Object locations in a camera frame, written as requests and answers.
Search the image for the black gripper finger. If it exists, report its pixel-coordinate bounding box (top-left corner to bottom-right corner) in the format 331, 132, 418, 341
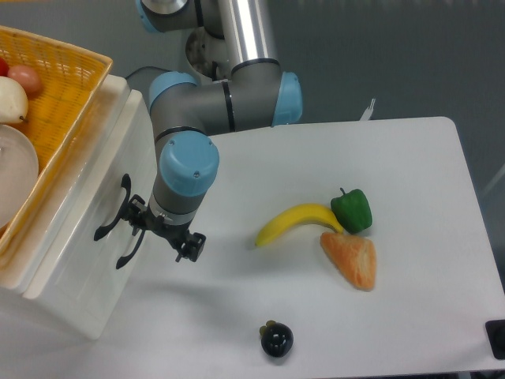
175, 231, 206, 262
125, 194, 148, 235

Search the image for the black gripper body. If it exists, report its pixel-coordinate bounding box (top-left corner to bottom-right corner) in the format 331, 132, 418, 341
146, 208, 191, 250

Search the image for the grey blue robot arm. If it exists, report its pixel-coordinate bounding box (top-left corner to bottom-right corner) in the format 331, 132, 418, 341
125, 1, 303, 261

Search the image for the white drawer cabinet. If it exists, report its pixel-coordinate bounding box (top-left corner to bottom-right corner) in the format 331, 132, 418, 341
1, 76, 156, 340

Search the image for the dark purple mangosteen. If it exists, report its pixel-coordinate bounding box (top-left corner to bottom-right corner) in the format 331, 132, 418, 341
259, 320, 294, 358

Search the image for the yellow banana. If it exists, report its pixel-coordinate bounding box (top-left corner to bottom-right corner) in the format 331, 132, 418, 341
255, 203, 344, 246

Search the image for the clear plastic bowl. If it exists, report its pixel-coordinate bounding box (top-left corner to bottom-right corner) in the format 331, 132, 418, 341
1, 125, 39, 228

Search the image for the orange woven basket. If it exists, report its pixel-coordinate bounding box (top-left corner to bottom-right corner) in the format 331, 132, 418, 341
1, 26, 113, 262

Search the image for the orange fruit slice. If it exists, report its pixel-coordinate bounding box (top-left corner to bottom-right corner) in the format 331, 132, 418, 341
320, 232, 377, 291

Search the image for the white pear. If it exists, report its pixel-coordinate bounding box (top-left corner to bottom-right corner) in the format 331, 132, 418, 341
0, 77, 28, 124

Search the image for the green bell pepper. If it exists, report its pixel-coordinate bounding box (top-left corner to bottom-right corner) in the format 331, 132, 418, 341
331, 188, 372, 235

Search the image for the red tomato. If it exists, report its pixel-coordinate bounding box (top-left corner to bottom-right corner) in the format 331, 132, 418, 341
0, 58, 9, 77

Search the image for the black corner clamp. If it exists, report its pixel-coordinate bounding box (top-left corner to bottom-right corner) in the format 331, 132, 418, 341
484, 320, 505, 360

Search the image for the black cable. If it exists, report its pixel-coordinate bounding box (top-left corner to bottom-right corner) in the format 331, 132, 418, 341
125, 66, 174, 80

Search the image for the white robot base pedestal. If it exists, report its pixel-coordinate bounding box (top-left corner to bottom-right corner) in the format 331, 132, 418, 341
185, 27, 231, 84

